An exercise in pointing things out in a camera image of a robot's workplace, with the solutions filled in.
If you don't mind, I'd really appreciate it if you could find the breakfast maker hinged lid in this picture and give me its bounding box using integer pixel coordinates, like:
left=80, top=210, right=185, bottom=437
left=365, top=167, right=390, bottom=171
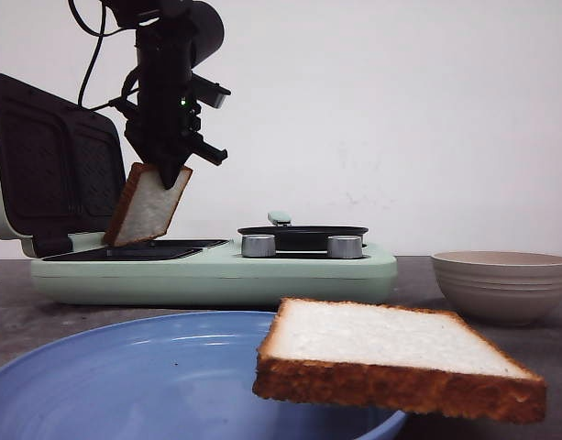
left=0, top=73, right=126, bottom=258

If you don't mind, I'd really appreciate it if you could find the left silver control knob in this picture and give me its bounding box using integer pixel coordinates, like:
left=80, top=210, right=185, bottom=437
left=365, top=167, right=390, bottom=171
left=241, top=234, right=276, bottom=259

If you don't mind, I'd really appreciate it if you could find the black round frying pan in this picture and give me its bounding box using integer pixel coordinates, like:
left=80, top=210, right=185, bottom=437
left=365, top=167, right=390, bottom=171
left=237, top=211, right=369, bottom=251

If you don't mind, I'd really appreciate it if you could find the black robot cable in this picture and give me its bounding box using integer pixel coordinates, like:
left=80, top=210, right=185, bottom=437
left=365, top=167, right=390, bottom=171
left=67, top=0, right=142, bottom=114

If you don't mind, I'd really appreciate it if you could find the white bread slice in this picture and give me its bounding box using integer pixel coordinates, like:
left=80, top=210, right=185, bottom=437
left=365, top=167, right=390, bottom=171
left=103, top=162, right=193, bottom=247
left=252, top=298, right=546, bottom=424

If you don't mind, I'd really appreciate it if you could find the silver control knob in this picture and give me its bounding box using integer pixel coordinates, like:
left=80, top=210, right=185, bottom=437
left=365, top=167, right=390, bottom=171
left=327, top=235, right=363, bottom=259
left=241, top=234, right=276, bottom=259

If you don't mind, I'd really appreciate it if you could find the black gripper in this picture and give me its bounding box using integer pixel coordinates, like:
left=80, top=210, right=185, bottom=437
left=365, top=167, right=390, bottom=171
left=127, top=27, right=227, bottom=189

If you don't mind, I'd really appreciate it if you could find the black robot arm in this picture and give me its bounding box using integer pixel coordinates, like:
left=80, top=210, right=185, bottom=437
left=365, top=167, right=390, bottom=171
left=104, top=1, right=231, bottom=189

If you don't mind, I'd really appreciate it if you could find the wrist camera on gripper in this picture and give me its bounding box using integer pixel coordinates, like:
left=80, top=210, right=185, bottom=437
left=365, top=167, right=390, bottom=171
left=190, top=73, right=231, bottom=108

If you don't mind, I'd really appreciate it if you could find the right silver control knob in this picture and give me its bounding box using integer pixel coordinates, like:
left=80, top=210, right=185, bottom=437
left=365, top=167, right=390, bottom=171
left=327, top=235, right=363, bottom=259

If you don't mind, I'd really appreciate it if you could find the mint green breakfast maker base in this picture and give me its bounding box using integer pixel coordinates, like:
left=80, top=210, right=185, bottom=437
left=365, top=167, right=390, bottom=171
left=31, top=239, right=397, bottom=308

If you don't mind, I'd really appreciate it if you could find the blue round plate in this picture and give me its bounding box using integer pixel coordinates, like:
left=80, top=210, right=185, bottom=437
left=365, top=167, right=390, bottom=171
left=0, top=312, right=406, bottom=439

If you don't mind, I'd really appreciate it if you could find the beige ribbed bowl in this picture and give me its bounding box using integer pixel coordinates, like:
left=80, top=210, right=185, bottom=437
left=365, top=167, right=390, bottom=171
left=431, top=250, right=562, bottom=325

